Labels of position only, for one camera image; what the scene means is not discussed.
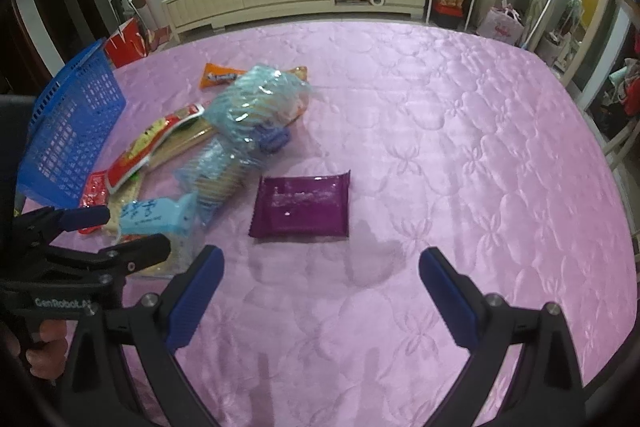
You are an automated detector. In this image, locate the light blue snack packet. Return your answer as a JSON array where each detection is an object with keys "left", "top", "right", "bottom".
[{"left": 117, "top": 192, "right": 200, "bottom": 273}]

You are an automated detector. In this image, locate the red white snack packet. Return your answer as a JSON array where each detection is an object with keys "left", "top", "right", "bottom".
[{"left": 105, "top": 103, "right": 204, "bottom": 194}]

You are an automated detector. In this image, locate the clear blue striped snack bag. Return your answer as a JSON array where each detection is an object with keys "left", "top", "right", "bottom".
[{"left": 203, "top": 64, "right": 311, "bottom": 145}]

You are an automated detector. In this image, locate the left hand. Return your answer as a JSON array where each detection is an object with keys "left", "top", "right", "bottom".
[{"left": 25, "top": 320, "right": 68, "bottom": 381}]

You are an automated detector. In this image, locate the red small snack packet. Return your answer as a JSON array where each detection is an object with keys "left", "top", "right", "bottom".
[{"left": 79, "top": 170, "right": 110, "bottom": 208}]

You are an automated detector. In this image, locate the blue plastic basket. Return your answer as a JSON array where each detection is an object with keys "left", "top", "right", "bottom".
[{"left": 17, "top": 39, "right": 126, "bottom": 208}]

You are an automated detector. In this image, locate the clear cracker sleeve bag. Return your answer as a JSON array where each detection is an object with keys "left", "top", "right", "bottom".
[{"left": 175, "top": 134, "right": 264, "bottom": 228}]

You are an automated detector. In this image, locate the tan flat cracker packet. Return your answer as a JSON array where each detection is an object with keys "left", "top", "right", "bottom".
[{"left": 144, "top": 117, "right": 215, "bottom": 171}]

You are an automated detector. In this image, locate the purple snack packet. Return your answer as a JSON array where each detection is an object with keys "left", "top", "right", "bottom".
[{"left": 248, "top": 171, "right": 350, "bottom": 239}]

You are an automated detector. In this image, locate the red paper bag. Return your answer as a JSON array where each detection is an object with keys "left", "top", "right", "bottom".
[{"left": 104, "top": 17, "right": 148, "bottom": 68}]

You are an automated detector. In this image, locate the orange long snack packet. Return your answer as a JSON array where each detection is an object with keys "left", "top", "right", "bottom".
[{"left": 200, "top": 63, "right": 309, "bottom": 90}]

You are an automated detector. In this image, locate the pink quilted table cover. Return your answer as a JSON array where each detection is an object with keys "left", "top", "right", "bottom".
[{"left": 96, "top": 20, "right": 637, "bottom": 426}]

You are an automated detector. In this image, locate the pink gift bag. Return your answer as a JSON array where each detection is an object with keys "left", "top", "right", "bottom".
[{"left": 476, "top": 0, "right": 524, "bottom": 46}]

